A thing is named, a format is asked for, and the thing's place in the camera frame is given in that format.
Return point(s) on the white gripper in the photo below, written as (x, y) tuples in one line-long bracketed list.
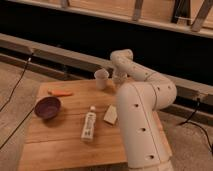
[(118, 77)]

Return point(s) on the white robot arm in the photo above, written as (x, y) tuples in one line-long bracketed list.
[(142, 91)]

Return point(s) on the translucent plastic cup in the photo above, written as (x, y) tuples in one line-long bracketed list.
[(101, 77)]

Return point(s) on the white sponge block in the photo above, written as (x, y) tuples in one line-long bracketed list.
[(110, 115)]

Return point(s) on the orange carrot toy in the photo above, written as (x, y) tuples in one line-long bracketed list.
[(59, 93)]

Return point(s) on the white tube bottle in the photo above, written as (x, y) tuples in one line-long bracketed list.
[(89, 125)]

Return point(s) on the purple bowl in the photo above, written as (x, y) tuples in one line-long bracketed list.
[(48, 107)]

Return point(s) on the wooden board table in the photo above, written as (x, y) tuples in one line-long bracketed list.
[(57, 144)]

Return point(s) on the wooden wall rail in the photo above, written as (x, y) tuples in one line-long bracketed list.
[(154, 13)]

